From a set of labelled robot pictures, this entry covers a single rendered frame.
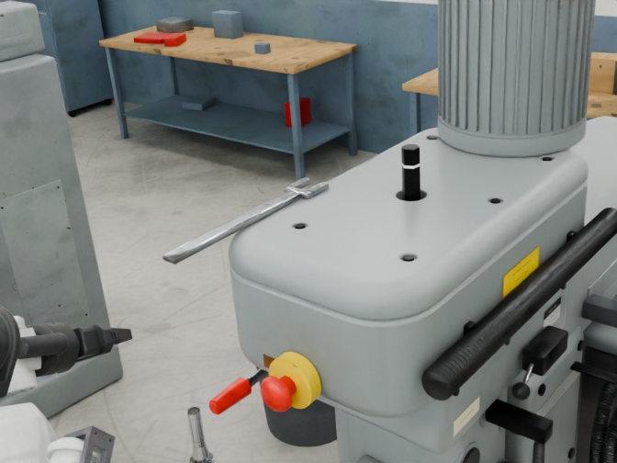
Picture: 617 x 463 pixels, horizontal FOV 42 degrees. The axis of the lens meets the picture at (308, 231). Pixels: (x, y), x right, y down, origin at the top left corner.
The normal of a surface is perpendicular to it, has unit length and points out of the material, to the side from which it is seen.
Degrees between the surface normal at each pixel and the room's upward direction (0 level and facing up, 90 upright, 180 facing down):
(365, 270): 0
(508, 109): 90
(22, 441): 57
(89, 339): 69
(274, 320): 90
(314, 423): 94
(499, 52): 90
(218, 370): 0
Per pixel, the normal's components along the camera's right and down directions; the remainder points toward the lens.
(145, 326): -0.07, -0.90
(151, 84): -0.64, 0.37
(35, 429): 0.73, -0.40
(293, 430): -0.34, 0.48
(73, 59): 0.77, 0.22
